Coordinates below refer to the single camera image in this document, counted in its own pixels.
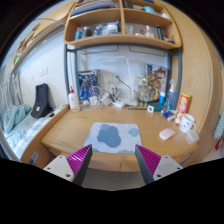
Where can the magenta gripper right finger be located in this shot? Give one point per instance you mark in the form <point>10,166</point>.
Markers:
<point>153,166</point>

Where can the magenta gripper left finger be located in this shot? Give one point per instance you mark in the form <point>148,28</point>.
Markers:
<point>72,167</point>

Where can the pink computer mouse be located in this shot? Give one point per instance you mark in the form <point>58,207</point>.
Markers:
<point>166,133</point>

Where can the blue cloud mouse pad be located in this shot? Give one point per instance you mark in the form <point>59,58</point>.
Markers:
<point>118,138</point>

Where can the clear plastic cup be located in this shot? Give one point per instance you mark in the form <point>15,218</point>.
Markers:
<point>192,137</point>

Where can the wooden desk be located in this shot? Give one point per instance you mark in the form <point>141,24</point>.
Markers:
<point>67,131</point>

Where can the blue box on desk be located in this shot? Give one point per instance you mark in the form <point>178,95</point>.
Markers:
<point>168,114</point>

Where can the white panda mug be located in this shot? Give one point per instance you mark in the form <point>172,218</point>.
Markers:
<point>187,123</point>

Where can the small white clock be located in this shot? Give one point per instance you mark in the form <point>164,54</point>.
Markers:
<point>150,109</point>

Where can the blue spray bottle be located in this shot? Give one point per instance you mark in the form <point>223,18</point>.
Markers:
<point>171,96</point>

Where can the black backpack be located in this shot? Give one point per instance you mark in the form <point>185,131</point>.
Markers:
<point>41,106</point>

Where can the white bottle red cap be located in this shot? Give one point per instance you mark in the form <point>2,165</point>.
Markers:
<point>73,100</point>

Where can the blue cylinder bottle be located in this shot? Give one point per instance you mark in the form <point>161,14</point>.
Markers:
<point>162,98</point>

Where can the white power strip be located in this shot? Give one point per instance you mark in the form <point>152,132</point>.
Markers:
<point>118,104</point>

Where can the red chips can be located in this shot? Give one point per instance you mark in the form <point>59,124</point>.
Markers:
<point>182,107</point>

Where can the teal blanket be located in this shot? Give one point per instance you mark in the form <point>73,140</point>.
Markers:
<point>14,115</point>

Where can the blue printed box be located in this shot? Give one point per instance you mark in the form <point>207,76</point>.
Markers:
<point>88,83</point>

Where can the wooden wall shelf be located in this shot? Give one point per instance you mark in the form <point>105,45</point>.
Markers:
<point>141,22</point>

